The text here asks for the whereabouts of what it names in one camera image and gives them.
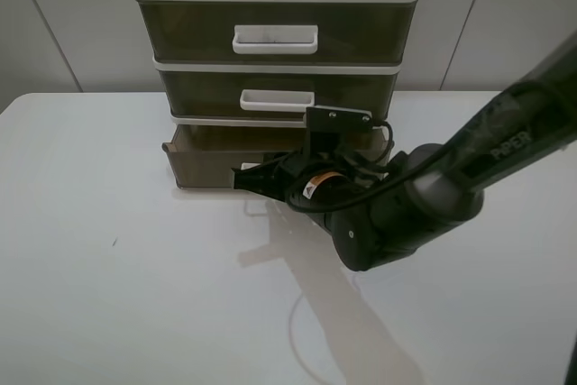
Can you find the dark translucent drawer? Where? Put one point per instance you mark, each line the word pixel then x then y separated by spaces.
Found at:
pixel 205 156
pixel 217 94
pixel 348 34

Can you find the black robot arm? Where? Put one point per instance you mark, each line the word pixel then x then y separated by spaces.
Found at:
pixel 381 211

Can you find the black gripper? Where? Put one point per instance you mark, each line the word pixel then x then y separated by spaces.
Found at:
pixel 314 184

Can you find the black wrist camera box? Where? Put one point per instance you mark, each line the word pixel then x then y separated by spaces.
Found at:
pixel 326 126

